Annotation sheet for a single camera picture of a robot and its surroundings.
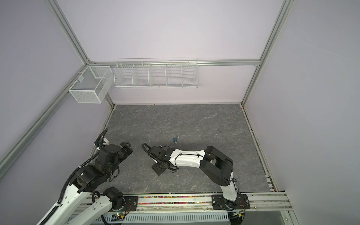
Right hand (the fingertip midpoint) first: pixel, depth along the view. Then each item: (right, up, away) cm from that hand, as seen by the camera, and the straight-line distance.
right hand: (159, 168), depth 85 cm
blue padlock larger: (+9, +15, +14) cm, 22 cm away
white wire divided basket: (-5, +63, +14) cm, 64 cm away
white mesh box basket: (-49, +53, +12) cm, 74 cm away
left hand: (-16, +14, -12) cm, 24 cm away
